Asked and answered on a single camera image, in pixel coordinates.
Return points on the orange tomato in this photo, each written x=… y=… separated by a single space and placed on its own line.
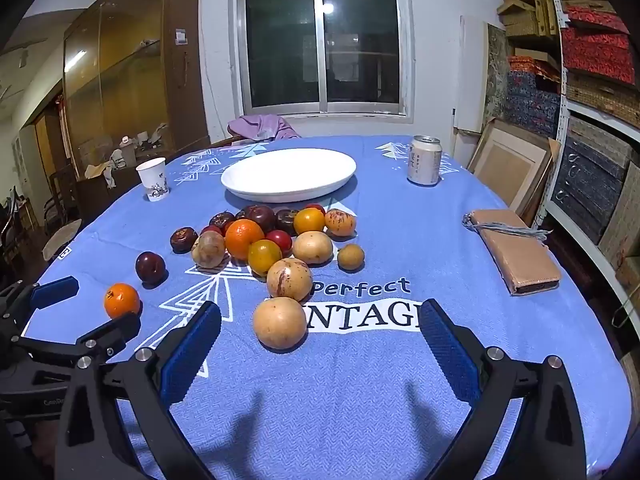
x=264 y=258
x=308 y=220

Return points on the white metal shelf rack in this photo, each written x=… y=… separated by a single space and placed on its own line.
x=562 y=110

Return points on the stack of dark boxes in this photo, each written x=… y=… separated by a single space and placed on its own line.
x=590 y=180

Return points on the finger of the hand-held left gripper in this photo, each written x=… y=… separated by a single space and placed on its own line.
x=52 y=292
x=107 y=334

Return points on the stack of woven boxes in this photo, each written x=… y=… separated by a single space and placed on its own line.
x=530 y=5

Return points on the dark wooden chair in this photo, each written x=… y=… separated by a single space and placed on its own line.
x=57 y=195

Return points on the round stool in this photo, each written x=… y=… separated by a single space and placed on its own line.
x=60 y=242

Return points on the mandarin orange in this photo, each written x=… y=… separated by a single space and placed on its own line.
x=244 y=238
x=121 y=300

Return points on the white drink can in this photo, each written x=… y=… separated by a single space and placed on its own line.
x=424 y=162

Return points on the white board panel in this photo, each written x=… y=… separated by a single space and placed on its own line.
x=470 y=72

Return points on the tan pear with red streak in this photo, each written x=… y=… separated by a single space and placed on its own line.
x=292 y=280

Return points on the large tan pear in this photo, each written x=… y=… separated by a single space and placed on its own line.
x=279 y=323

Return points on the wooden picture frame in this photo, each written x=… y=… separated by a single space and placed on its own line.
x=505 y=165

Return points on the speckled tan pear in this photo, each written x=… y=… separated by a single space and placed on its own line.
x=208 y=250

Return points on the blue printed tablecloth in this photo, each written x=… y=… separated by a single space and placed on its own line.
x=350 y=410

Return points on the orange speckled persimmon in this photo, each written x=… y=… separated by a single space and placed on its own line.
x=340 y=222

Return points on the small tan pear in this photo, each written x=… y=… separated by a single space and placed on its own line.
x=350 y=257

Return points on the white plate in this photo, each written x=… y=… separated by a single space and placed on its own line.
x=288 y=172

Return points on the patterned wall panel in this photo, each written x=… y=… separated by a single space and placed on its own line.
x=497 y=70

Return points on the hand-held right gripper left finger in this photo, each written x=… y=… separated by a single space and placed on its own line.
x=192 y=350

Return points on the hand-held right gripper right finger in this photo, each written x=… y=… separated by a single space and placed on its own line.
x=447 y=355

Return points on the purple garment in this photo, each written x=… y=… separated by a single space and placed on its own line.
x=260 y=127

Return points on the stack of blue patterned boxes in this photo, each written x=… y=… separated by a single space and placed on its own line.
x=532 y=102

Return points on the wooden glass cabinet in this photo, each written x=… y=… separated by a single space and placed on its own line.
x=135 y=60

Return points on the white cabinet label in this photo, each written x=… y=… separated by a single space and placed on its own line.
x=181 y=36

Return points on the stack of red patterned boxes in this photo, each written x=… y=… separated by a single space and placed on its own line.
x=597 y=45

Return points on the sliding glass window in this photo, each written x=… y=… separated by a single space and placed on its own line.
x=322 y=42

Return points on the white paper cup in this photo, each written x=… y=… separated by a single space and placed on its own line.
x=152 y=180

